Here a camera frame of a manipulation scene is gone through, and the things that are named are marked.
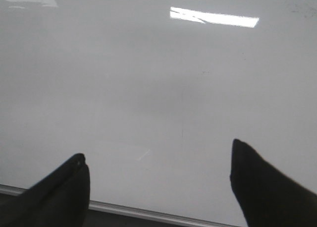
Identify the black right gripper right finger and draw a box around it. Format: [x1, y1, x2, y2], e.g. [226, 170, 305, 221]
[230, 139, 317, 227]

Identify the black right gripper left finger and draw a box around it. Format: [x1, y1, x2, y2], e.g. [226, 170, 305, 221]
[0, 153, 90, 227]

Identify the white whiteboard with aluminium frame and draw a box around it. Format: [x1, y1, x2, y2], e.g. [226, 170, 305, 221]
[0, 0, 317, 226]

